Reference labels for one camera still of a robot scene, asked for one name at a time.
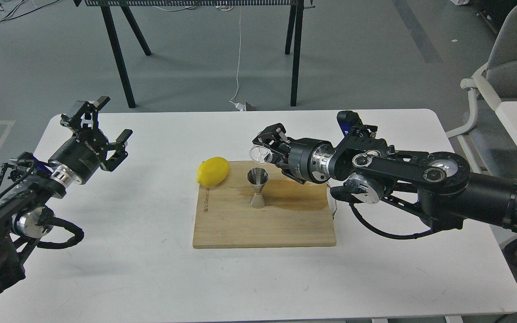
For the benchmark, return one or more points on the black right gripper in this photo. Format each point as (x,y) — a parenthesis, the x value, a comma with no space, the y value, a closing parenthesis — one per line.
(302,160)

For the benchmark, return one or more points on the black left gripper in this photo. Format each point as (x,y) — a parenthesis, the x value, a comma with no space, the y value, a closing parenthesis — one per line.
(88,149)

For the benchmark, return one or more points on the small clear glass beaker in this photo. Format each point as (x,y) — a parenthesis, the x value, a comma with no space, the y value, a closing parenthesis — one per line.
(261,155)

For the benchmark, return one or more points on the steel double jigger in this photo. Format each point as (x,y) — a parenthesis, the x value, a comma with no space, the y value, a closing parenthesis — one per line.
(257,177)

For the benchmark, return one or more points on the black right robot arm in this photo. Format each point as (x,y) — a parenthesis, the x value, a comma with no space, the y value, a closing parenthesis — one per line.
(439,188)

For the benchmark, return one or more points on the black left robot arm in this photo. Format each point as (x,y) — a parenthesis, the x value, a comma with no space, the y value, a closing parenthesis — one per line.
(26,185)

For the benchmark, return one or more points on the bamboo cutting board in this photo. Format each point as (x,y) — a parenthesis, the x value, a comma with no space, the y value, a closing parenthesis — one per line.
(295,215)

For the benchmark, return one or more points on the yellow lemon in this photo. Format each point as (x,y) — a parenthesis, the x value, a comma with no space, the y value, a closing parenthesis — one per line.
(212,171)

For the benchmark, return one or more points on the grey office chair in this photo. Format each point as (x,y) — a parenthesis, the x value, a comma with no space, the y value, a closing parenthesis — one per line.
(483,139)

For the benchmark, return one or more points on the black metal frame table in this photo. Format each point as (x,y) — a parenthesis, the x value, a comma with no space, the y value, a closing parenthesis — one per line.
(197,34)

